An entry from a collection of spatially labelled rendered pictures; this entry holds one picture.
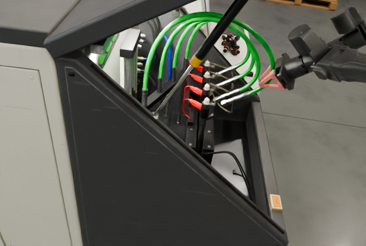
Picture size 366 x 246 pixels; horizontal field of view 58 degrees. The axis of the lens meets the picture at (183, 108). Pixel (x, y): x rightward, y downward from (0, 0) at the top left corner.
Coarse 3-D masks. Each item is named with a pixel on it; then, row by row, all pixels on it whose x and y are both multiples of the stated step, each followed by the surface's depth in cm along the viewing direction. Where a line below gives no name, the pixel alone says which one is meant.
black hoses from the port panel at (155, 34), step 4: (152, 20) 117; (156, 20) 122; (148, 24) 113; (152, 28) 114; (156, 28) 119; (152, 32) 115; (156, 32) 120; (152, 36) 116; (156, 36) 120; (144, 40) 122; (152, 40) 117; (152, 44) 118; (156, 52) 124; (156, 56) 125; (152, 64) 128; (140, 72) 135; (148, 76) 125; (152, 80) 126; (140, 84) 127; (140, 88) 128
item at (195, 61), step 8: (240, 0) 53; (232, 8) 54; (240, 8) 54; (224, 16) 55; (232, 16) 55; (224, 24) 56; (216, 32) 57; (208, 40) 58; (216, 40) 58; (200, 48) 60; (208, 48) 59; (200, 56) 60; (192, 64) 61; (176, 88) 66; (168, 96) 67
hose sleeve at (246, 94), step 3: (243, 93) 103; (246, 93) 103; (249, 93) 103; (234, 96) 105; (237, 96) 104; (240, 96) 104; (243, 96) 103; (246, 96) 103; (249, 96) 103; (228, 99) 105; (231, 99) 105; (234, 99) 104; (237, 99) 104; (240, 99) 104; (228, 102) 105; (231, 102) 105
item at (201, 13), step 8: (184, 16) 89; (192, 16) 89; (200, 16) 89; (208, 16) 89; (216, 16) 88; (168, 24) 92; (176, 24) 91; (240, 24) 89; (256, 32) 91; (160, 40) 94; (264, 40) 92; (152, 48) 96; (152, 56) 98; (272, 56) 94; (272, 64) 96; (144, 72) 101; (144, 80) 103; (144, 88) 104; (256, 88) 102
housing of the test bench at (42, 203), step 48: (0, 0) 65; (48, 0) 68; (0, 48) 60; (0, 96) 66; (48, 96) 65; (0, 144) 75; (48, 144) 74; (0, 192) 86; (48, 192) 84; (0, 240) 100; (48, 240) 98
